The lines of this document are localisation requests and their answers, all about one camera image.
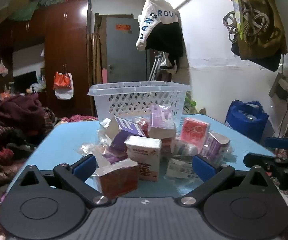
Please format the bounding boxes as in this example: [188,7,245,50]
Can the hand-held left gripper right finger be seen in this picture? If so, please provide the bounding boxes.
[175,154,271,207]

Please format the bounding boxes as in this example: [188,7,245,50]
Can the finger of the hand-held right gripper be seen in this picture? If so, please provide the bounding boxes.
[243,152,288,189]
[264,135,288,152]

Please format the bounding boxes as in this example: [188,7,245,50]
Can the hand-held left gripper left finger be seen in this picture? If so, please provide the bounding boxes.
[19,154,111,208]

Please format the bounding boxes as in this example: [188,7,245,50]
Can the brown soap box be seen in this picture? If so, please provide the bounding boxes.
[93,158,140,201]

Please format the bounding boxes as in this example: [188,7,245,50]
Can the clear plastic lattice basket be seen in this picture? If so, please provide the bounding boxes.
[87,81,192,128]

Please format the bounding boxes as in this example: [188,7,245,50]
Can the clear packet with white label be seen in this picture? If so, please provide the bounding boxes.
[166,154,202,180]

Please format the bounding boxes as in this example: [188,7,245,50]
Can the blue fabric bag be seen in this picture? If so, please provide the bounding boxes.
[224,100,269,143]

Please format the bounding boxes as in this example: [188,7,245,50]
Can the pink floral blanket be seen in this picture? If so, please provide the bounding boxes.
[58,114,99,123]

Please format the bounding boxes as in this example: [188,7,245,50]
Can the white box with red print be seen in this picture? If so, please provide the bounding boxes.
[124,135,162,182]

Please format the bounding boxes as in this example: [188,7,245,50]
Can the pile of dark clothes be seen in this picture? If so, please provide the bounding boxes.
[0,93,57,183]

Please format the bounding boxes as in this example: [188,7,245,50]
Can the orange and white plastic bag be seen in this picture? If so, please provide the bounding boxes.
[52,71,74,101]

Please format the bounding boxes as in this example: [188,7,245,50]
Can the wooden planks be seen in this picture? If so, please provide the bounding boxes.
[87,15,102,87]

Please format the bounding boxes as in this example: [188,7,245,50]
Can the metal folding stand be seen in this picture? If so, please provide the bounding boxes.
[147,52,165,82]

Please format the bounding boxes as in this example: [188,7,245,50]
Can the grey door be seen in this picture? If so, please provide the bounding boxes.
[105,17,150,84]

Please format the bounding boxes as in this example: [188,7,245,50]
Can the brown wooden wardrobe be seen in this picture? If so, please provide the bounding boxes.
[0,0,94,121]

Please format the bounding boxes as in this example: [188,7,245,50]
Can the small white hanging bag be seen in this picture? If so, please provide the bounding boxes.
[0,58,9,78]

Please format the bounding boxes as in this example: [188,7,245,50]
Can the black hanging garment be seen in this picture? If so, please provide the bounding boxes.
[145,21,185,75]

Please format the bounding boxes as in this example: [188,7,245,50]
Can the white lettered hoodie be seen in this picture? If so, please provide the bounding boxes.
[136,0,180,52]

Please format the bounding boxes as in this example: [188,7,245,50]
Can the wall charger adapter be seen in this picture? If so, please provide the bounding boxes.
[269,72,288,101]

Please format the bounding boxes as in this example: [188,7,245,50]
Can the hanging bags with cords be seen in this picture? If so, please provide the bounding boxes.
[231,0,288,72]

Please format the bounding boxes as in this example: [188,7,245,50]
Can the coiled grey rope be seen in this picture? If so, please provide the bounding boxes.
[222,0,281,46]

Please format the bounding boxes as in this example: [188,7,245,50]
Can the yellow-green strap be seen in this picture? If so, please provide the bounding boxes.
[230,0,245,41]

